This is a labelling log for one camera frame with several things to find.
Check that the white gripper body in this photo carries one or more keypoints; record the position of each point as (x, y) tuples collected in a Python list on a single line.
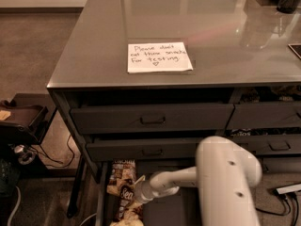
[(140, 194)]

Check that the brown sea salt chip bag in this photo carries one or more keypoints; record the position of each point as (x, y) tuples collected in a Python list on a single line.
[(122, 184)]

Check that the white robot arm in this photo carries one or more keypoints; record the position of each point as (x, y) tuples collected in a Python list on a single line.
[(223, 175)]

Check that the middle left grey drawer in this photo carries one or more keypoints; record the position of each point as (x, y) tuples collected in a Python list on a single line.
[(143, 149)]

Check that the grey drawer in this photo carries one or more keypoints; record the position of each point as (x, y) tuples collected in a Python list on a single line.
[(271, 145), (266, 115), (281, 165), (143, 149), (110, 119)]

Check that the bottom left open drawer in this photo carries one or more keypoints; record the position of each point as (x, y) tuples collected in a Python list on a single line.
[(181, 209)]

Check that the top left grey drawer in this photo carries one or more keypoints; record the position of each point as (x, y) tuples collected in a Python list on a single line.
[(110, 119)]

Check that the grey drawer cabinet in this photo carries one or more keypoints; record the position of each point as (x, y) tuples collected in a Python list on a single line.
[(240, 51)]

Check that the snack bags in middle right drawer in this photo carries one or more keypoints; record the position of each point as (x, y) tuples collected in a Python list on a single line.
[(264, 132)]

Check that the middle right grey drawer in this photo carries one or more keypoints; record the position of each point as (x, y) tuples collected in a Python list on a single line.
[(271, 145)]

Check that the bottom right grey drawer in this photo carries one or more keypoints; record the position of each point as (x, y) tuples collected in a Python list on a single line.
[(281, 165)]

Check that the top right grey drawer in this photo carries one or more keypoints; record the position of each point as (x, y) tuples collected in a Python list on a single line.
[(266, 115)]

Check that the silver round object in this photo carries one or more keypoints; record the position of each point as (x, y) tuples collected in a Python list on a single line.
[(25, 156)]

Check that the white handwritten paper note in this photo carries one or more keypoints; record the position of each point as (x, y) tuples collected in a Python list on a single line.
[(158, 57)]

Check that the white power strip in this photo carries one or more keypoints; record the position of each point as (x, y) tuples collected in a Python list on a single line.
[(288, 189)]

